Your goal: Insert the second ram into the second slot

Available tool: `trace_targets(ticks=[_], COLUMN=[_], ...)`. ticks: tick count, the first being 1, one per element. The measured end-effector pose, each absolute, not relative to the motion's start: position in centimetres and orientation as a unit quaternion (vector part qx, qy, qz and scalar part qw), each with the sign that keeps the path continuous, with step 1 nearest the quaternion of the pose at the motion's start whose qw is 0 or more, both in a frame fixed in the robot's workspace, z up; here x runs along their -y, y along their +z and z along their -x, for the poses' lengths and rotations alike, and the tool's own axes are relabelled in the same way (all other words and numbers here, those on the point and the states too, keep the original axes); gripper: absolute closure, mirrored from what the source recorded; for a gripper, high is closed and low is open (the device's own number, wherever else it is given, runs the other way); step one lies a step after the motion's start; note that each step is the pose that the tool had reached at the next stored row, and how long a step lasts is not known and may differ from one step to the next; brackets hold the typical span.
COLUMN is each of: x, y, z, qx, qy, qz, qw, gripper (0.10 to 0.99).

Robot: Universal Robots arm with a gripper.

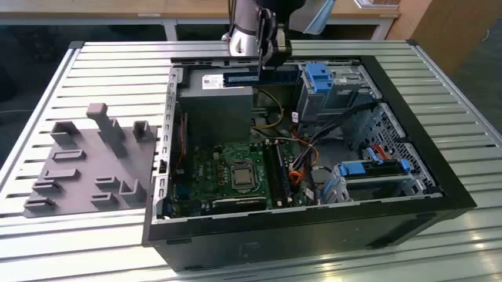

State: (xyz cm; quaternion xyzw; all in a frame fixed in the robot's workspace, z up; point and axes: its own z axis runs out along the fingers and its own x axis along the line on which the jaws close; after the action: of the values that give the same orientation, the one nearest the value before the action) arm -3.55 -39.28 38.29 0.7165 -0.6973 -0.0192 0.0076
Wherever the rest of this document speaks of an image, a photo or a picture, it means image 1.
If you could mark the grey parts rack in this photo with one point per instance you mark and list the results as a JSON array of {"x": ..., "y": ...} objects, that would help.
[{"x": 85, "y": 188}]

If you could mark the wooden desk white frame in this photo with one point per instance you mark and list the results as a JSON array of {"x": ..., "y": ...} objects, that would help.
[{"x": 97, "y": 7}]

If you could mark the hard disk in blue carrier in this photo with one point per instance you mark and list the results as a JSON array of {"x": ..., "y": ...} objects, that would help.
[{"x": 376, "y": 169}]

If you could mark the green motherboard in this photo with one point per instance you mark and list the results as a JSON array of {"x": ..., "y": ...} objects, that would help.
[{"x": 207, "y": 176}]

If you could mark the black PC case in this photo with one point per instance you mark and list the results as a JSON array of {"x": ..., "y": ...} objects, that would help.
[{"x": 274, "y": 241}]

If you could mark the wooden cabinet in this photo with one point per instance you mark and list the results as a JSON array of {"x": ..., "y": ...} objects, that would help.
[{"x": 450, "y": 29}]

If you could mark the grey metal drive cage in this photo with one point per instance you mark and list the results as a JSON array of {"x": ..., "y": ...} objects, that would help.
[{"x": 340, "y": 100}]

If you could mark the round grey speaker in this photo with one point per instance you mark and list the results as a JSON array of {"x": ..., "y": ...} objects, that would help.
[{"x": 322, "y": 174}]

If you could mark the black expansion card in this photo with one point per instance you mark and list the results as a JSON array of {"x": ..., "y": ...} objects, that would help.
[{"x": 239, "y": 203}]

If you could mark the dark RAM stick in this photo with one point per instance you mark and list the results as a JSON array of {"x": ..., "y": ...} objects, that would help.
[{"x": 286, "y": 182}]

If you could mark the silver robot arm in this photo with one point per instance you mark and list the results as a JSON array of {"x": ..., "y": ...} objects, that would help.
[{"x": 243, "y": 29}]

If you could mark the grey power supply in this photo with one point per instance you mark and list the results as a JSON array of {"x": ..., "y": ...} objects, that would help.
[{"x": 211, "y": 117}]

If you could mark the silver CPU in socket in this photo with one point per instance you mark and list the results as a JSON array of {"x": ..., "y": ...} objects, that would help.
[{"x": 243, "y": 176}]

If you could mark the RAM stick with blue label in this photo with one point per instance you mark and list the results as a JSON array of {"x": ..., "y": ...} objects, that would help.
[{"x": 239, "y": 79}]

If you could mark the blue drive latch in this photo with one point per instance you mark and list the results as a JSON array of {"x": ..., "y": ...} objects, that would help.
[{"x": 318, "y": 76}]

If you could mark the grey metal disk bay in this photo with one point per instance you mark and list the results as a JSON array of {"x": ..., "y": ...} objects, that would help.
[{"x": 391, "y": 188}]

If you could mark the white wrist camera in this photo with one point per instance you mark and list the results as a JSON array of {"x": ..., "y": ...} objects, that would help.
[{"x": 284, "y": 41}]

